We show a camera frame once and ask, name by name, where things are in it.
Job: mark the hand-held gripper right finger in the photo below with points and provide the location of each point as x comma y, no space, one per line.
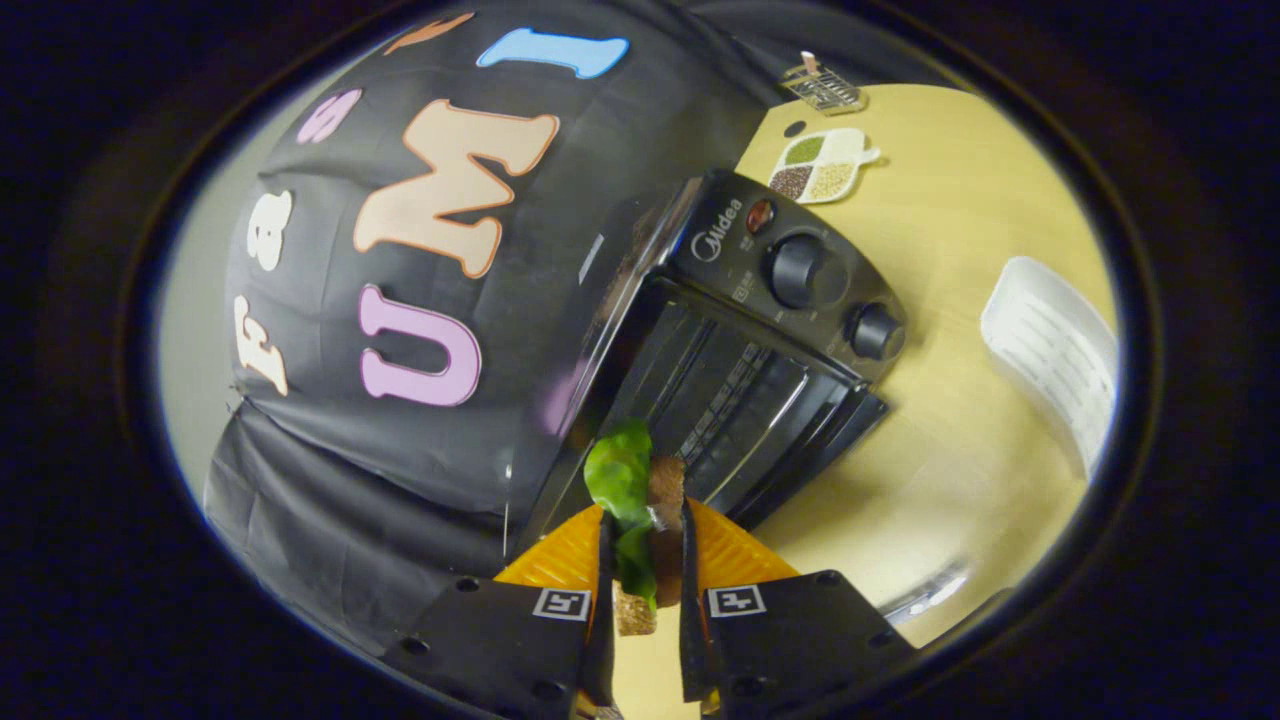
790,640

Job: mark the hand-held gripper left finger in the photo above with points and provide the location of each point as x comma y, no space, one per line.
500,640

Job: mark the sandwich with green lettuce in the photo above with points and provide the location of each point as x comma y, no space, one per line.
625,480

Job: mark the black toaster oven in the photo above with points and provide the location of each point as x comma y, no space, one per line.
780,270

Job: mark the black backdrop cloth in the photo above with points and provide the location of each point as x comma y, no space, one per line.
400,420

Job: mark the white ribbed plastic tray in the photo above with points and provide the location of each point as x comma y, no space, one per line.
1050,350

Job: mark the white divided plate of grains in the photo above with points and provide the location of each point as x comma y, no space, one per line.
822,165

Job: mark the small round black disc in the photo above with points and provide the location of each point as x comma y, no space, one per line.
796,128

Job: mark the clear glass cup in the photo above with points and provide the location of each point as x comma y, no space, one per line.
825,88

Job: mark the small white stick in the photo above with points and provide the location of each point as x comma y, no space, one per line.
809,62

